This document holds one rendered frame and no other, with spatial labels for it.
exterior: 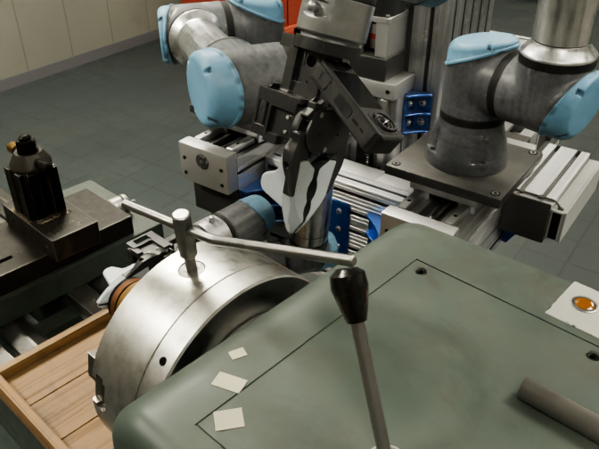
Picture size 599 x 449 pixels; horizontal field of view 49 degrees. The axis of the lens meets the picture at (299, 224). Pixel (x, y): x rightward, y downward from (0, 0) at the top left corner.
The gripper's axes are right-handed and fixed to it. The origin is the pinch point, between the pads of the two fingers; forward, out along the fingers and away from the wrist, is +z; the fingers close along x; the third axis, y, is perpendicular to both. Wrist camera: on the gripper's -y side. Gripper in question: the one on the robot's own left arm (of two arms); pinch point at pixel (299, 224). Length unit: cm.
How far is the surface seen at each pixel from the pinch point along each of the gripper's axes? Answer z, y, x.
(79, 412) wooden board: 47, 34, 0
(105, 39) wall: 36, 428, -257
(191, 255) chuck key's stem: 8.0, 11.1, 4.8
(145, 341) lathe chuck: 17.6, 9.6, 10.6
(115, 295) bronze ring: 23.8, 30.4, -0.2
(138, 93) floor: 59, 339, -230
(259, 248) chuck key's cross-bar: 2.3, 0.1, 5.6
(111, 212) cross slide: 28, 71, -27
